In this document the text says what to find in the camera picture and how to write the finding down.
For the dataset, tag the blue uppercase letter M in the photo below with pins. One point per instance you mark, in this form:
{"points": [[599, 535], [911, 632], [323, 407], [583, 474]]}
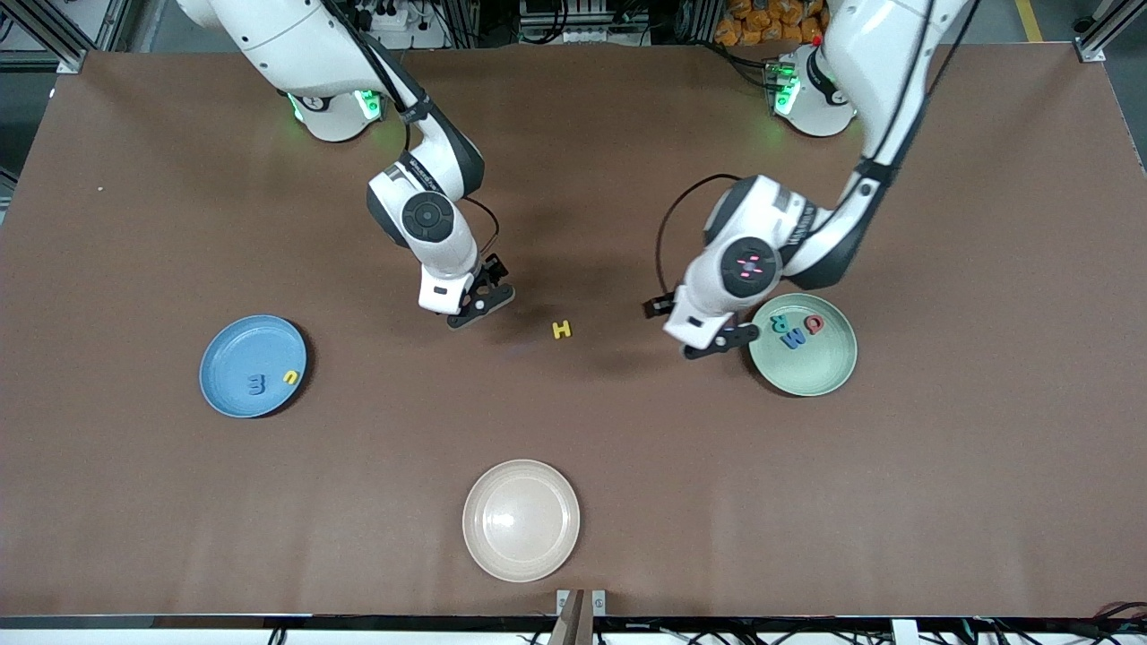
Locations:
{"points": [[793, 339]]}

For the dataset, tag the metal table edge bracket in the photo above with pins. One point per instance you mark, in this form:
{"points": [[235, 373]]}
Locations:
{"points": [[599, 602]]}

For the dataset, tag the blue plate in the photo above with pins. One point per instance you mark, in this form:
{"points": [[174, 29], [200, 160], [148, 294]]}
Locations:
{"points": [[237, 354]]}

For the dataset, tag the red uppercase letter Q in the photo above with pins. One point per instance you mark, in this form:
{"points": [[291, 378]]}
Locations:
{"points": [[814, 324]]}

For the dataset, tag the aluminium frame profile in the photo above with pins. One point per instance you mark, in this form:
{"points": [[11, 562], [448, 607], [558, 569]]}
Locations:
{"points": [[63, 55], [1093, 47]]}

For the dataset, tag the yellow uppercase letter H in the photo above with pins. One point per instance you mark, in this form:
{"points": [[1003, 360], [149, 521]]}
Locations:
{"points": [[562, 330]]}

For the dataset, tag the teal uppercase letter R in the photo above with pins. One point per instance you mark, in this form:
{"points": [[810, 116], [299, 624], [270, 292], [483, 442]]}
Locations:
{"points": [[778, 324]]}

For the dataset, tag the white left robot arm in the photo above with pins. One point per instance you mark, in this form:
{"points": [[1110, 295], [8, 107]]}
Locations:
{"points": [[878, 54]]}

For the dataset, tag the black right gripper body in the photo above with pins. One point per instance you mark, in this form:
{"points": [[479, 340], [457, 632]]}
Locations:
{"points": [[492, 270]]}

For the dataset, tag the white power strip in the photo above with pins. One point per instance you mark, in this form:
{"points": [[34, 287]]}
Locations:
{"points": [[394, 18]]}

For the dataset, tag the grey equipment rack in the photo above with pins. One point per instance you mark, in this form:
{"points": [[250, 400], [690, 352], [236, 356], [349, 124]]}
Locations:
{"points": [[582, 18]]}

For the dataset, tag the green plate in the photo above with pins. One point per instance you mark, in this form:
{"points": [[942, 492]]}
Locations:
{"points": [[815, 367]]}

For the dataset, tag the blue lowercase letter m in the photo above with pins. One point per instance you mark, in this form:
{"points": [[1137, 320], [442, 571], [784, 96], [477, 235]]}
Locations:
{"points": [[256, 385]]}

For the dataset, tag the orange snack bags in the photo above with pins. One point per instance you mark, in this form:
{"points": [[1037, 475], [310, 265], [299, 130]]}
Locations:
{"points": [[762, 22]]}

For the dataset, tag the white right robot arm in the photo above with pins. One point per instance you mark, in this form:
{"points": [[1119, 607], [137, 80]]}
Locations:
{"points": [[269, 36]]}

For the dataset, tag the beige plate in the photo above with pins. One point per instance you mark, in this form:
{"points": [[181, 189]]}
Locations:
{"points": [[521, 520]]}

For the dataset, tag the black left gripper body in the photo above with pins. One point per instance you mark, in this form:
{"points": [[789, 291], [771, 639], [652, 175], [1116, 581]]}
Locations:
{"points": [[660, 307]]}

